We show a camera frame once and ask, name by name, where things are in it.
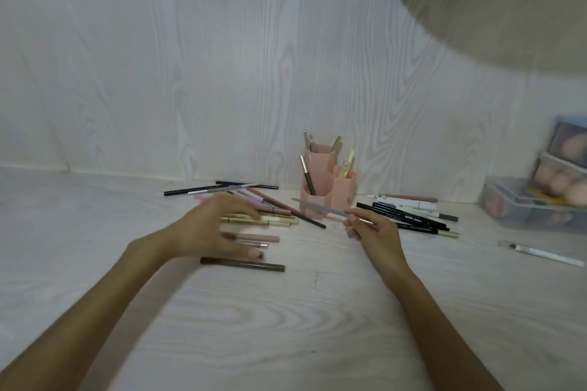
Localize person's right hand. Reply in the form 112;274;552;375
343;208;412;280

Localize person's left hand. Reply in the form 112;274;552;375
171;195;276;261

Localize grey makeup pencil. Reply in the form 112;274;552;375
291;197;373;225

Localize person's left forearm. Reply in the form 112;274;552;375
0;226;178;391

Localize person's right forearm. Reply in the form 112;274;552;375
381;261;505;391

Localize brown eyebrow pencil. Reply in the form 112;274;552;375
200;257;286;273

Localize pink hexagonal pen holder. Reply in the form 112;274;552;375
300;144;358;221

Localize pile of assorted makeup pencils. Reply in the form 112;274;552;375
164;180;327;250

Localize row of black eyeliner pens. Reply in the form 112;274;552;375
356;193;460;239

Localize brown silver makeup pen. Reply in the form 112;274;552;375
300;155;317;197

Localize clear plastic storage box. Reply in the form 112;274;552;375
479;175;587;232

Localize white clear capped tube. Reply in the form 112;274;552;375
498;239;587;268

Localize stacked drawers with makeup sponges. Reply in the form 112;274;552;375
532;115;587;209

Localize white round shelf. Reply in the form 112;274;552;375
388;0;587;74

